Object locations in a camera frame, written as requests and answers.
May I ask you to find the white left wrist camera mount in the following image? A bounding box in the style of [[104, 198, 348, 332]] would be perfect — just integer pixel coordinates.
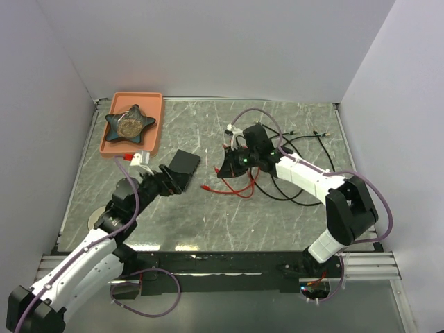
[[123, 150, 153, 175]]

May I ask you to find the black network switch box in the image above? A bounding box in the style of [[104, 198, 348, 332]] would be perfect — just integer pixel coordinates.
[[168, 149, 201, 192]]

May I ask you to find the black cable, long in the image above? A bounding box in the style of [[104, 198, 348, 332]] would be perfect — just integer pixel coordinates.
[[251, 119, 334, 207]]

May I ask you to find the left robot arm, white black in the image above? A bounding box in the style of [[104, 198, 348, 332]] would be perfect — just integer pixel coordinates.
[[6, 162, 196, 332]]

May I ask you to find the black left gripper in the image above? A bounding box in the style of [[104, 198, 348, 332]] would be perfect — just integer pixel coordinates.
[[130, 163, 191, 217]]

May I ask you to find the white round tape roll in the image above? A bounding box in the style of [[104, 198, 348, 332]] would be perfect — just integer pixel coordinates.
[[87, 206, 105, 230]]

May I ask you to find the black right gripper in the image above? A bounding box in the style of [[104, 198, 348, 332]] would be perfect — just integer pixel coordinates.
[[219, 144, 259, 178]]

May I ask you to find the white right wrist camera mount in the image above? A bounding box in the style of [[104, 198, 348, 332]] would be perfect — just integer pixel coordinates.
[[225, 123, 243, 149]]

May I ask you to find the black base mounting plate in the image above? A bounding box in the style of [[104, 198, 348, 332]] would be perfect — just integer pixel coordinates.
[[111, 250, 341, 296]]

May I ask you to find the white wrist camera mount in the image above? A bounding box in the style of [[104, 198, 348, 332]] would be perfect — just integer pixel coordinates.
[[225, 123, 243, 149], [123, 150, 153, 175]]

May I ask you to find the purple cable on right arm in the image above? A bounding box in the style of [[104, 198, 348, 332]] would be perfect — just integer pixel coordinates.
[[230, 108, 393, 305]]

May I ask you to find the dark star-shaped dish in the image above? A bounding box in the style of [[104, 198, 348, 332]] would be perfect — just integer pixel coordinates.
[[105, 104, 156, 144]]

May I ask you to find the black cable, short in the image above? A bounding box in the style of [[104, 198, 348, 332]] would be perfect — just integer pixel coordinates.
[[270, 130, 336, 173]]

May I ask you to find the red ethernet cable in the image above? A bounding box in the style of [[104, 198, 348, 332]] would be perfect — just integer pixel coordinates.
[[200, 166, 261, 199], [213, 162, 257, 195]]

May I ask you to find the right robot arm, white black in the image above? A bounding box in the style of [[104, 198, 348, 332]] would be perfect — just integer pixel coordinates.
[[217, 123, 379, 277]]

